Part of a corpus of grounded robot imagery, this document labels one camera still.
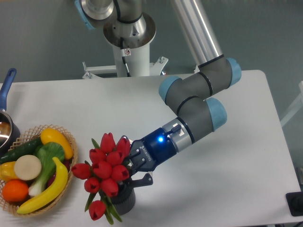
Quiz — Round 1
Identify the beige round disc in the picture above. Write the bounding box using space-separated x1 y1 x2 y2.
14 155 42 181

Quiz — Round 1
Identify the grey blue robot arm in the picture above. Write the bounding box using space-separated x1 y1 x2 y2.
75 0 241 188

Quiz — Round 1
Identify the black device at edge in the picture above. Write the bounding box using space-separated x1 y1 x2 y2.
285 192 303 217

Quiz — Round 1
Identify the yellow bell pepper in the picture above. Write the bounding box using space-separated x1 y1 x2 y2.
0 161 19 182

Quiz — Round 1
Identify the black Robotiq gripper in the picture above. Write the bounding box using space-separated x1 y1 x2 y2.
122 128 177 188

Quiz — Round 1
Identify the white frame at right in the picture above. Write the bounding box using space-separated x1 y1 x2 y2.
280 81 303 127

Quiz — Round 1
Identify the red fruit in basket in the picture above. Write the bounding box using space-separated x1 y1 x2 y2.
47 160 70 187

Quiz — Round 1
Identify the green bok choy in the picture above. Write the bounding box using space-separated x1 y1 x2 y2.
28 142 65 197

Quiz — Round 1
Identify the dark grey ribbed vase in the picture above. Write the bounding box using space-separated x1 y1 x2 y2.
99 184 135 216

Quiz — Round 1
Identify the woven wicker basket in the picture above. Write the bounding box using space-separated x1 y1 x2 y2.
0 124 78 218

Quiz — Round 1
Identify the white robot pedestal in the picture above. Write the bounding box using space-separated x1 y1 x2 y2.
81 11 169 79

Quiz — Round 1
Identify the blue handled saucepan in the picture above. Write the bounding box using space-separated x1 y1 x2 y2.
0 68 20 157

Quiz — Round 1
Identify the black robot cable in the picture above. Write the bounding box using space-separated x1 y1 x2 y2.
119 37 132 78

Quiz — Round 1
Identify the yellow banana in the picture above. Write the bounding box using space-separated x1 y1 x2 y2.
17 157 68 215

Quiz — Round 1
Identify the green cucumber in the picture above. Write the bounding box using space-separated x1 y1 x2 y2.
0 137 42 164

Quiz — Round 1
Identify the orange fruit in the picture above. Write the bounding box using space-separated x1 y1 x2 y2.
2 180 28 202

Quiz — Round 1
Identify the red tulip bouquet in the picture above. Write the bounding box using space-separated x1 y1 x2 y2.
71 133 131 225

